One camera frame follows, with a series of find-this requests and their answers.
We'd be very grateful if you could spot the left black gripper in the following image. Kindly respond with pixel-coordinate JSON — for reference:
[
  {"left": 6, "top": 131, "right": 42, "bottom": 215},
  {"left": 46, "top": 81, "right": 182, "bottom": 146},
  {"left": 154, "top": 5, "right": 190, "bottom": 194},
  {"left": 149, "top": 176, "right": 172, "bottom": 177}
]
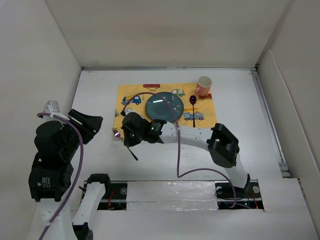
[{"left": 62, "top": 107, "right": 103, "bottom": 157}]

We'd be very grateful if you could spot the iridescent metal fork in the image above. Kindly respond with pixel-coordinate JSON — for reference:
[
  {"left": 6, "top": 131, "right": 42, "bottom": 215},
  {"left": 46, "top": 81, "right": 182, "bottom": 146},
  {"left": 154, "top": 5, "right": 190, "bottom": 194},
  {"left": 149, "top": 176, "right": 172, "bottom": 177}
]
[{"left": 112, "top": 126, "right": 138, "bottom": 161}]

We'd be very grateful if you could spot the dark teal ceramic plate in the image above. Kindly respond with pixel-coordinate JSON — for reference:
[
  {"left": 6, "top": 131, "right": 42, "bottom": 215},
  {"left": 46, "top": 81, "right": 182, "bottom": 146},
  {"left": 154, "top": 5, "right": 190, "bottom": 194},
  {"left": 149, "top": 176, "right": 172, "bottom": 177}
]
[{"left": 145, "top": 92, "right": 184, "bottom": 123}]

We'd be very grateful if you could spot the iridescent purple metal spoon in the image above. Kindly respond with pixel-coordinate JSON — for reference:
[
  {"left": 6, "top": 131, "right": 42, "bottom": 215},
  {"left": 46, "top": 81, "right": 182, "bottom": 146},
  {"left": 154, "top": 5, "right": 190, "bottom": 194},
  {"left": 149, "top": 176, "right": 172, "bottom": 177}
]
[{"left": 189, "top": 95, "right": 197, "bottom": 128}]

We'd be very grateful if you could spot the yellow vehicle-print cloth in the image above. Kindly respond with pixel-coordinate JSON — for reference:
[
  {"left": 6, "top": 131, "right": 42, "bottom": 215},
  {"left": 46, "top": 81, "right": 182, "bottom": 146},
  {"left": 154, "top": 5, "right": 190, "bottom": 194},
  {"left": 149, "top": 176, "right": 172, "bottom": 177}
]
[{"left": 113, "top": 82, "right": 218, "bottom": 137}]

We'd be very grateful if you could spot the pink ceramic mug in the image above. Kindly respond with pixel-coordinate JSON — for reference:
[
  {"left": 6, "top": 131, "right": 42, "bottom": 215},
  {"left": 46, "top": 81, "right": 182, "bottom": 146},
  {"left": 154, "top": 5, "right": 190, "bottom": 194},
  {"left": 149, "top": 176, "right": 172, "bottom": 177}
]
[{"left": 195, "top": 76, "right": 212, "bottom": 96}]

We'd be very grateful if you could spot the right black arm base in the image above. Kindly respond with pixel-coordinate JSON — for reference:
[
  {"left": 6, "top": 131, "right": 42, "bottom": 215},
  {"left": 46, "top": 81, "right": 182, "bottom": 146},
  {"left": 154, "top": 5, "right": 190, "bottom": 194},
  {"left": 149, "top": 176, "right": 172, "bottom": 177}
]
[{"left": 214, "top": 180, "right": 264, "bottom": 210}]

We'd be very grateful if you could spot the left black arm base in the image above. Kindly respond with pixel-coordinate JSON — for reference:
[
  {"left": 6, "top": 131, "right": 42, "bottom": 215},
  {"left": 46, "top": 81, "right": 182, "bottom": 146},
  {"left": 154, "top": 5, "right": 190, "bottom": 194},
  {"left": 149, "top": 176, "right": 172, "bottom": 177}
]
[{"left": 93, "top": 176, "right": 128, "bottom": 211}]

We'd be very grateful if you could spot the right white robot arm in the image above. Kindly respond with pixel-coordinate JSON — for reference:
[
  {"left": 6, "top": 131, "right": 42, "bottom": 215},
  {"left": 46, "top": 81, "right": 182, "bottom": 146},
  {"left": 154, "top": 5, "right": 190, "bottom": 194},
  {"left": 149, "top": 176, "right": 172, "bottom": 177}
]
[{"left": 121, "top": 111, "right": 250, "bottom": 197}]

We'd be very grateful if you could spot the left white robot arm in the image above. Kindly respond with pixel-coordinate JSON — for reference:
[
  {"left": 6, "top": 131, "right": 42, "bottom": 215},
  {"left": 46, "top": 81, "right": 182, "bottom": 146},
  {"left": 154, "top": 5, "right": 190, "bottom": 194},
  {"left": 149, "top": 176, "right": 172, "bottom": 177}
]
[{"left": 28, "top": 100, "right": 113, "bottom": 240}]

